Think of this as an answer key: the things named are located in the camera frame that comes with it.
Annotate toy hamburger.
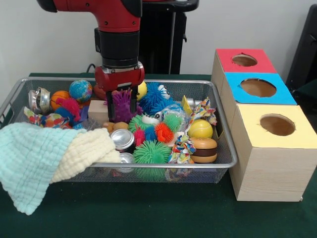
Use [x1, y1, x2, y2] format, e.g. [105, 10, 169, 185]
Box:
[189, 137, 218, 164]

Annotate small orange basketball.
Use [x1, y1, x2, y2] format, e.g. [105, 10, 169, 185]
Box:
[50, 90, 71, 111]

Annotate yellow smiley ball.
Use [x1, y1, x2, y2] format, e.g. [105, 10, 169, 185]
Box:
[137, 81, 148, 102]

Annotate green spiky ball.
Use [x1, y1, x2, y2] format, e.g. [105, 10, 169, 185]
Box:
[133, 140, 172, 164]

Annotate cream waffle cloth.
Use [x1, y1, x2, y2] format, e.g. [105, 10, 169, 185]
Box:
[49, 128, 122, 184]

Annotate black chair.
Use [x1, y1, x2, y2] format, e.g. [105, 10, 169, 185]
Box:
[286, 3, 317, 94]

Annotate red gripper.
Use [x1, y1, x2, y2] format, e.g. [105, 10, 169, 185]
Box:
[95, 61, 146, 122]

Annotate clear mesh bin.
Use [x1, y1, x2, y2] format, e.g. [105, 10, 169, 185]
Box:
[0, 76, 238, 184]

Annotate dark green table cloth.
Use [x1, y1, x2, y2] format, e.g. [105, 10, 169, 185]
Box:
[0, 72, 317, 238]

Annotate purple spiky toy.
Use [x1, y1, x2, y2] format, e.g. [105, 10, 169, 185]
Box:
[104, 89, 144, 123]

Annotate yellow tennis ball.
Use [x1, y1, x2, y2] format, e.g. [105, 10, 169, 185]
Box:
[187, 119, 213, 139]

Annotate mint green cloth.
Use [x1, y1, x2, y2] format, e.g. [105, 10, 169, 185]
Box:
[0, 122, 86, 216]

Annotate globe print ball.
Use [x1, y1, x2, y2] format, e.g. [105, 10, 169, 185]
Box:
[69, 79, 93, 103]

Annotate wooden box with three holes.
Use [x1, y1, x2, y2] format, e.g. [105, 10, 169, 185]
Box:
[211, 48, 317, 202]

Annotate blue spiky monster toy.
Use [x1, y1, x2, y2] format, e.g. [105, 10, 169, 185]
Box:
[138, 95, 177, 116]

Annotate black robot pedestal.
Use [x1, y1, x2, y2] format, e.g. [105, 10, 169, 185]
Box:
[138, 0, 200, 74]

